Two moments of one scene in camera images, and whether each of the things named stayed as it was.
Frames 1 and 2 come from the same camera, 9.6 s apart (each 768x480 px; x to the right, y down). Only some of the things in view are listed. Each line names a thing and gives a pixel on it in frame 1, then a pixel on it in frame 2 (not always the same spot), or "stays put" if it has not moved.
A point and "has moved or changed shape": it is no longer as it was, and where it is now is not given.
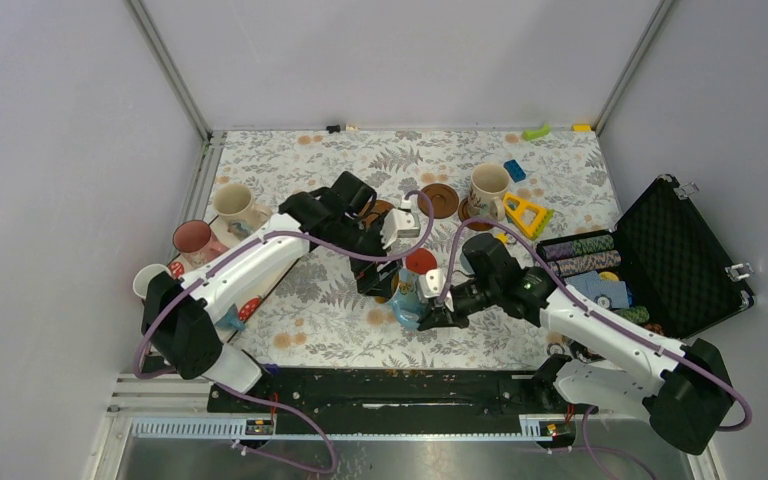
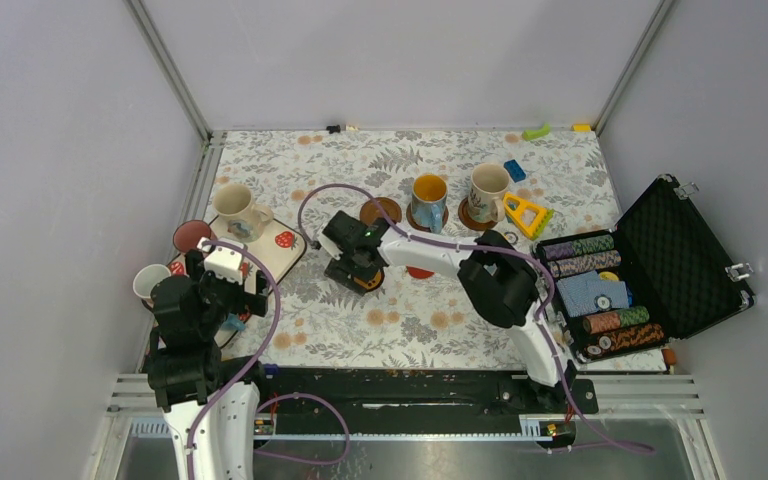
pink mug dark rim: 194,239 stays put
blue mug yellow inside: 408,305 → 429,201
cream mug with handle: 488,184 stays put
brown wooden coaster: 464,214 stays put
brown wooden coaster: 444,200 has moved or changed shape
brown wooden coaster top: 373,212 stays put
